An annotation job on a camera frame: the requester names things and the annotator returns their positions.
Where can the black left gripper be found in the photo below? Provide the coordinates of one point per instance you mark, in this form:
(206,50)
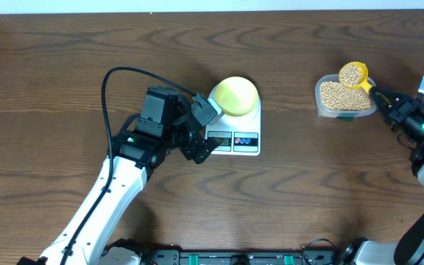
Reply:
(196,150)

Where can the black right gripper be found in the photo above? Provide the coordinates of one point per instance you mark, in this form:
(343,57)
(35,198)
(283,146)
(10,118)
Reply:
(404,105)

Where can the yellow measuring scoop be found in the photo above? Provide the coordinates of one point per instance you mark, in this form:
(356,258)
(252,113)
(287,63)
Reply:
(355,76)

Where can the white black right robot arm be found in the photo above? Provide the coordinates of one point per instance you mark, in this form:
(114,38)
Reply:
(410,248)

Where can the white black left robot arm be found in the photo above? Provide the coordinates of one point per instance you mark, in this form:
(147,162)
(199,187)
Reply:
(84,238)

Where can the pale yellow bowl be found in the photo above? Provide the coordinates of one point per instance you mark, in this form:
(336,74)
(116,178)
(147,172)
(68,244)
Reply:
(237,96)

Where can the clear container of soybeans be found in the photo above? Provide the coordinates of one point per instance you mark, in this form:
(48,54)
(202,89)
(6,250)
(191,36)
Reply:
(334,100)

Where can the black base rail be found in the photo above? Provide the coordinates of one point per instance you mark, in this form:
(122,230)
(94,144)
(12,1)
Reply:
(182,257)

